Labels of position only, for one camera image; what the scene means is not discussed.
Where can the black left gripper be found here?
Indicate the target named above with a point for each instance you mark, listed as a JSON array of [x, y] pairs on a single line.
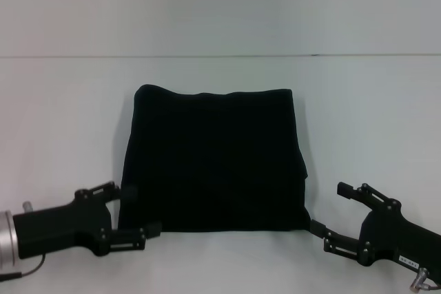
[[62, 225]]

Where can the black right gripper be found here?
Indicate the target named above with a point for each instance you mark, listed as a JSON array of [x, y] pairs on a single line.
[[399, 239]]

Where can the black shirt with FREE print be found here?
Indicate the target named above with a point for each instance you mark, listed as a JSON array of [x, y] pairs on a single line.
[[213, 159]]

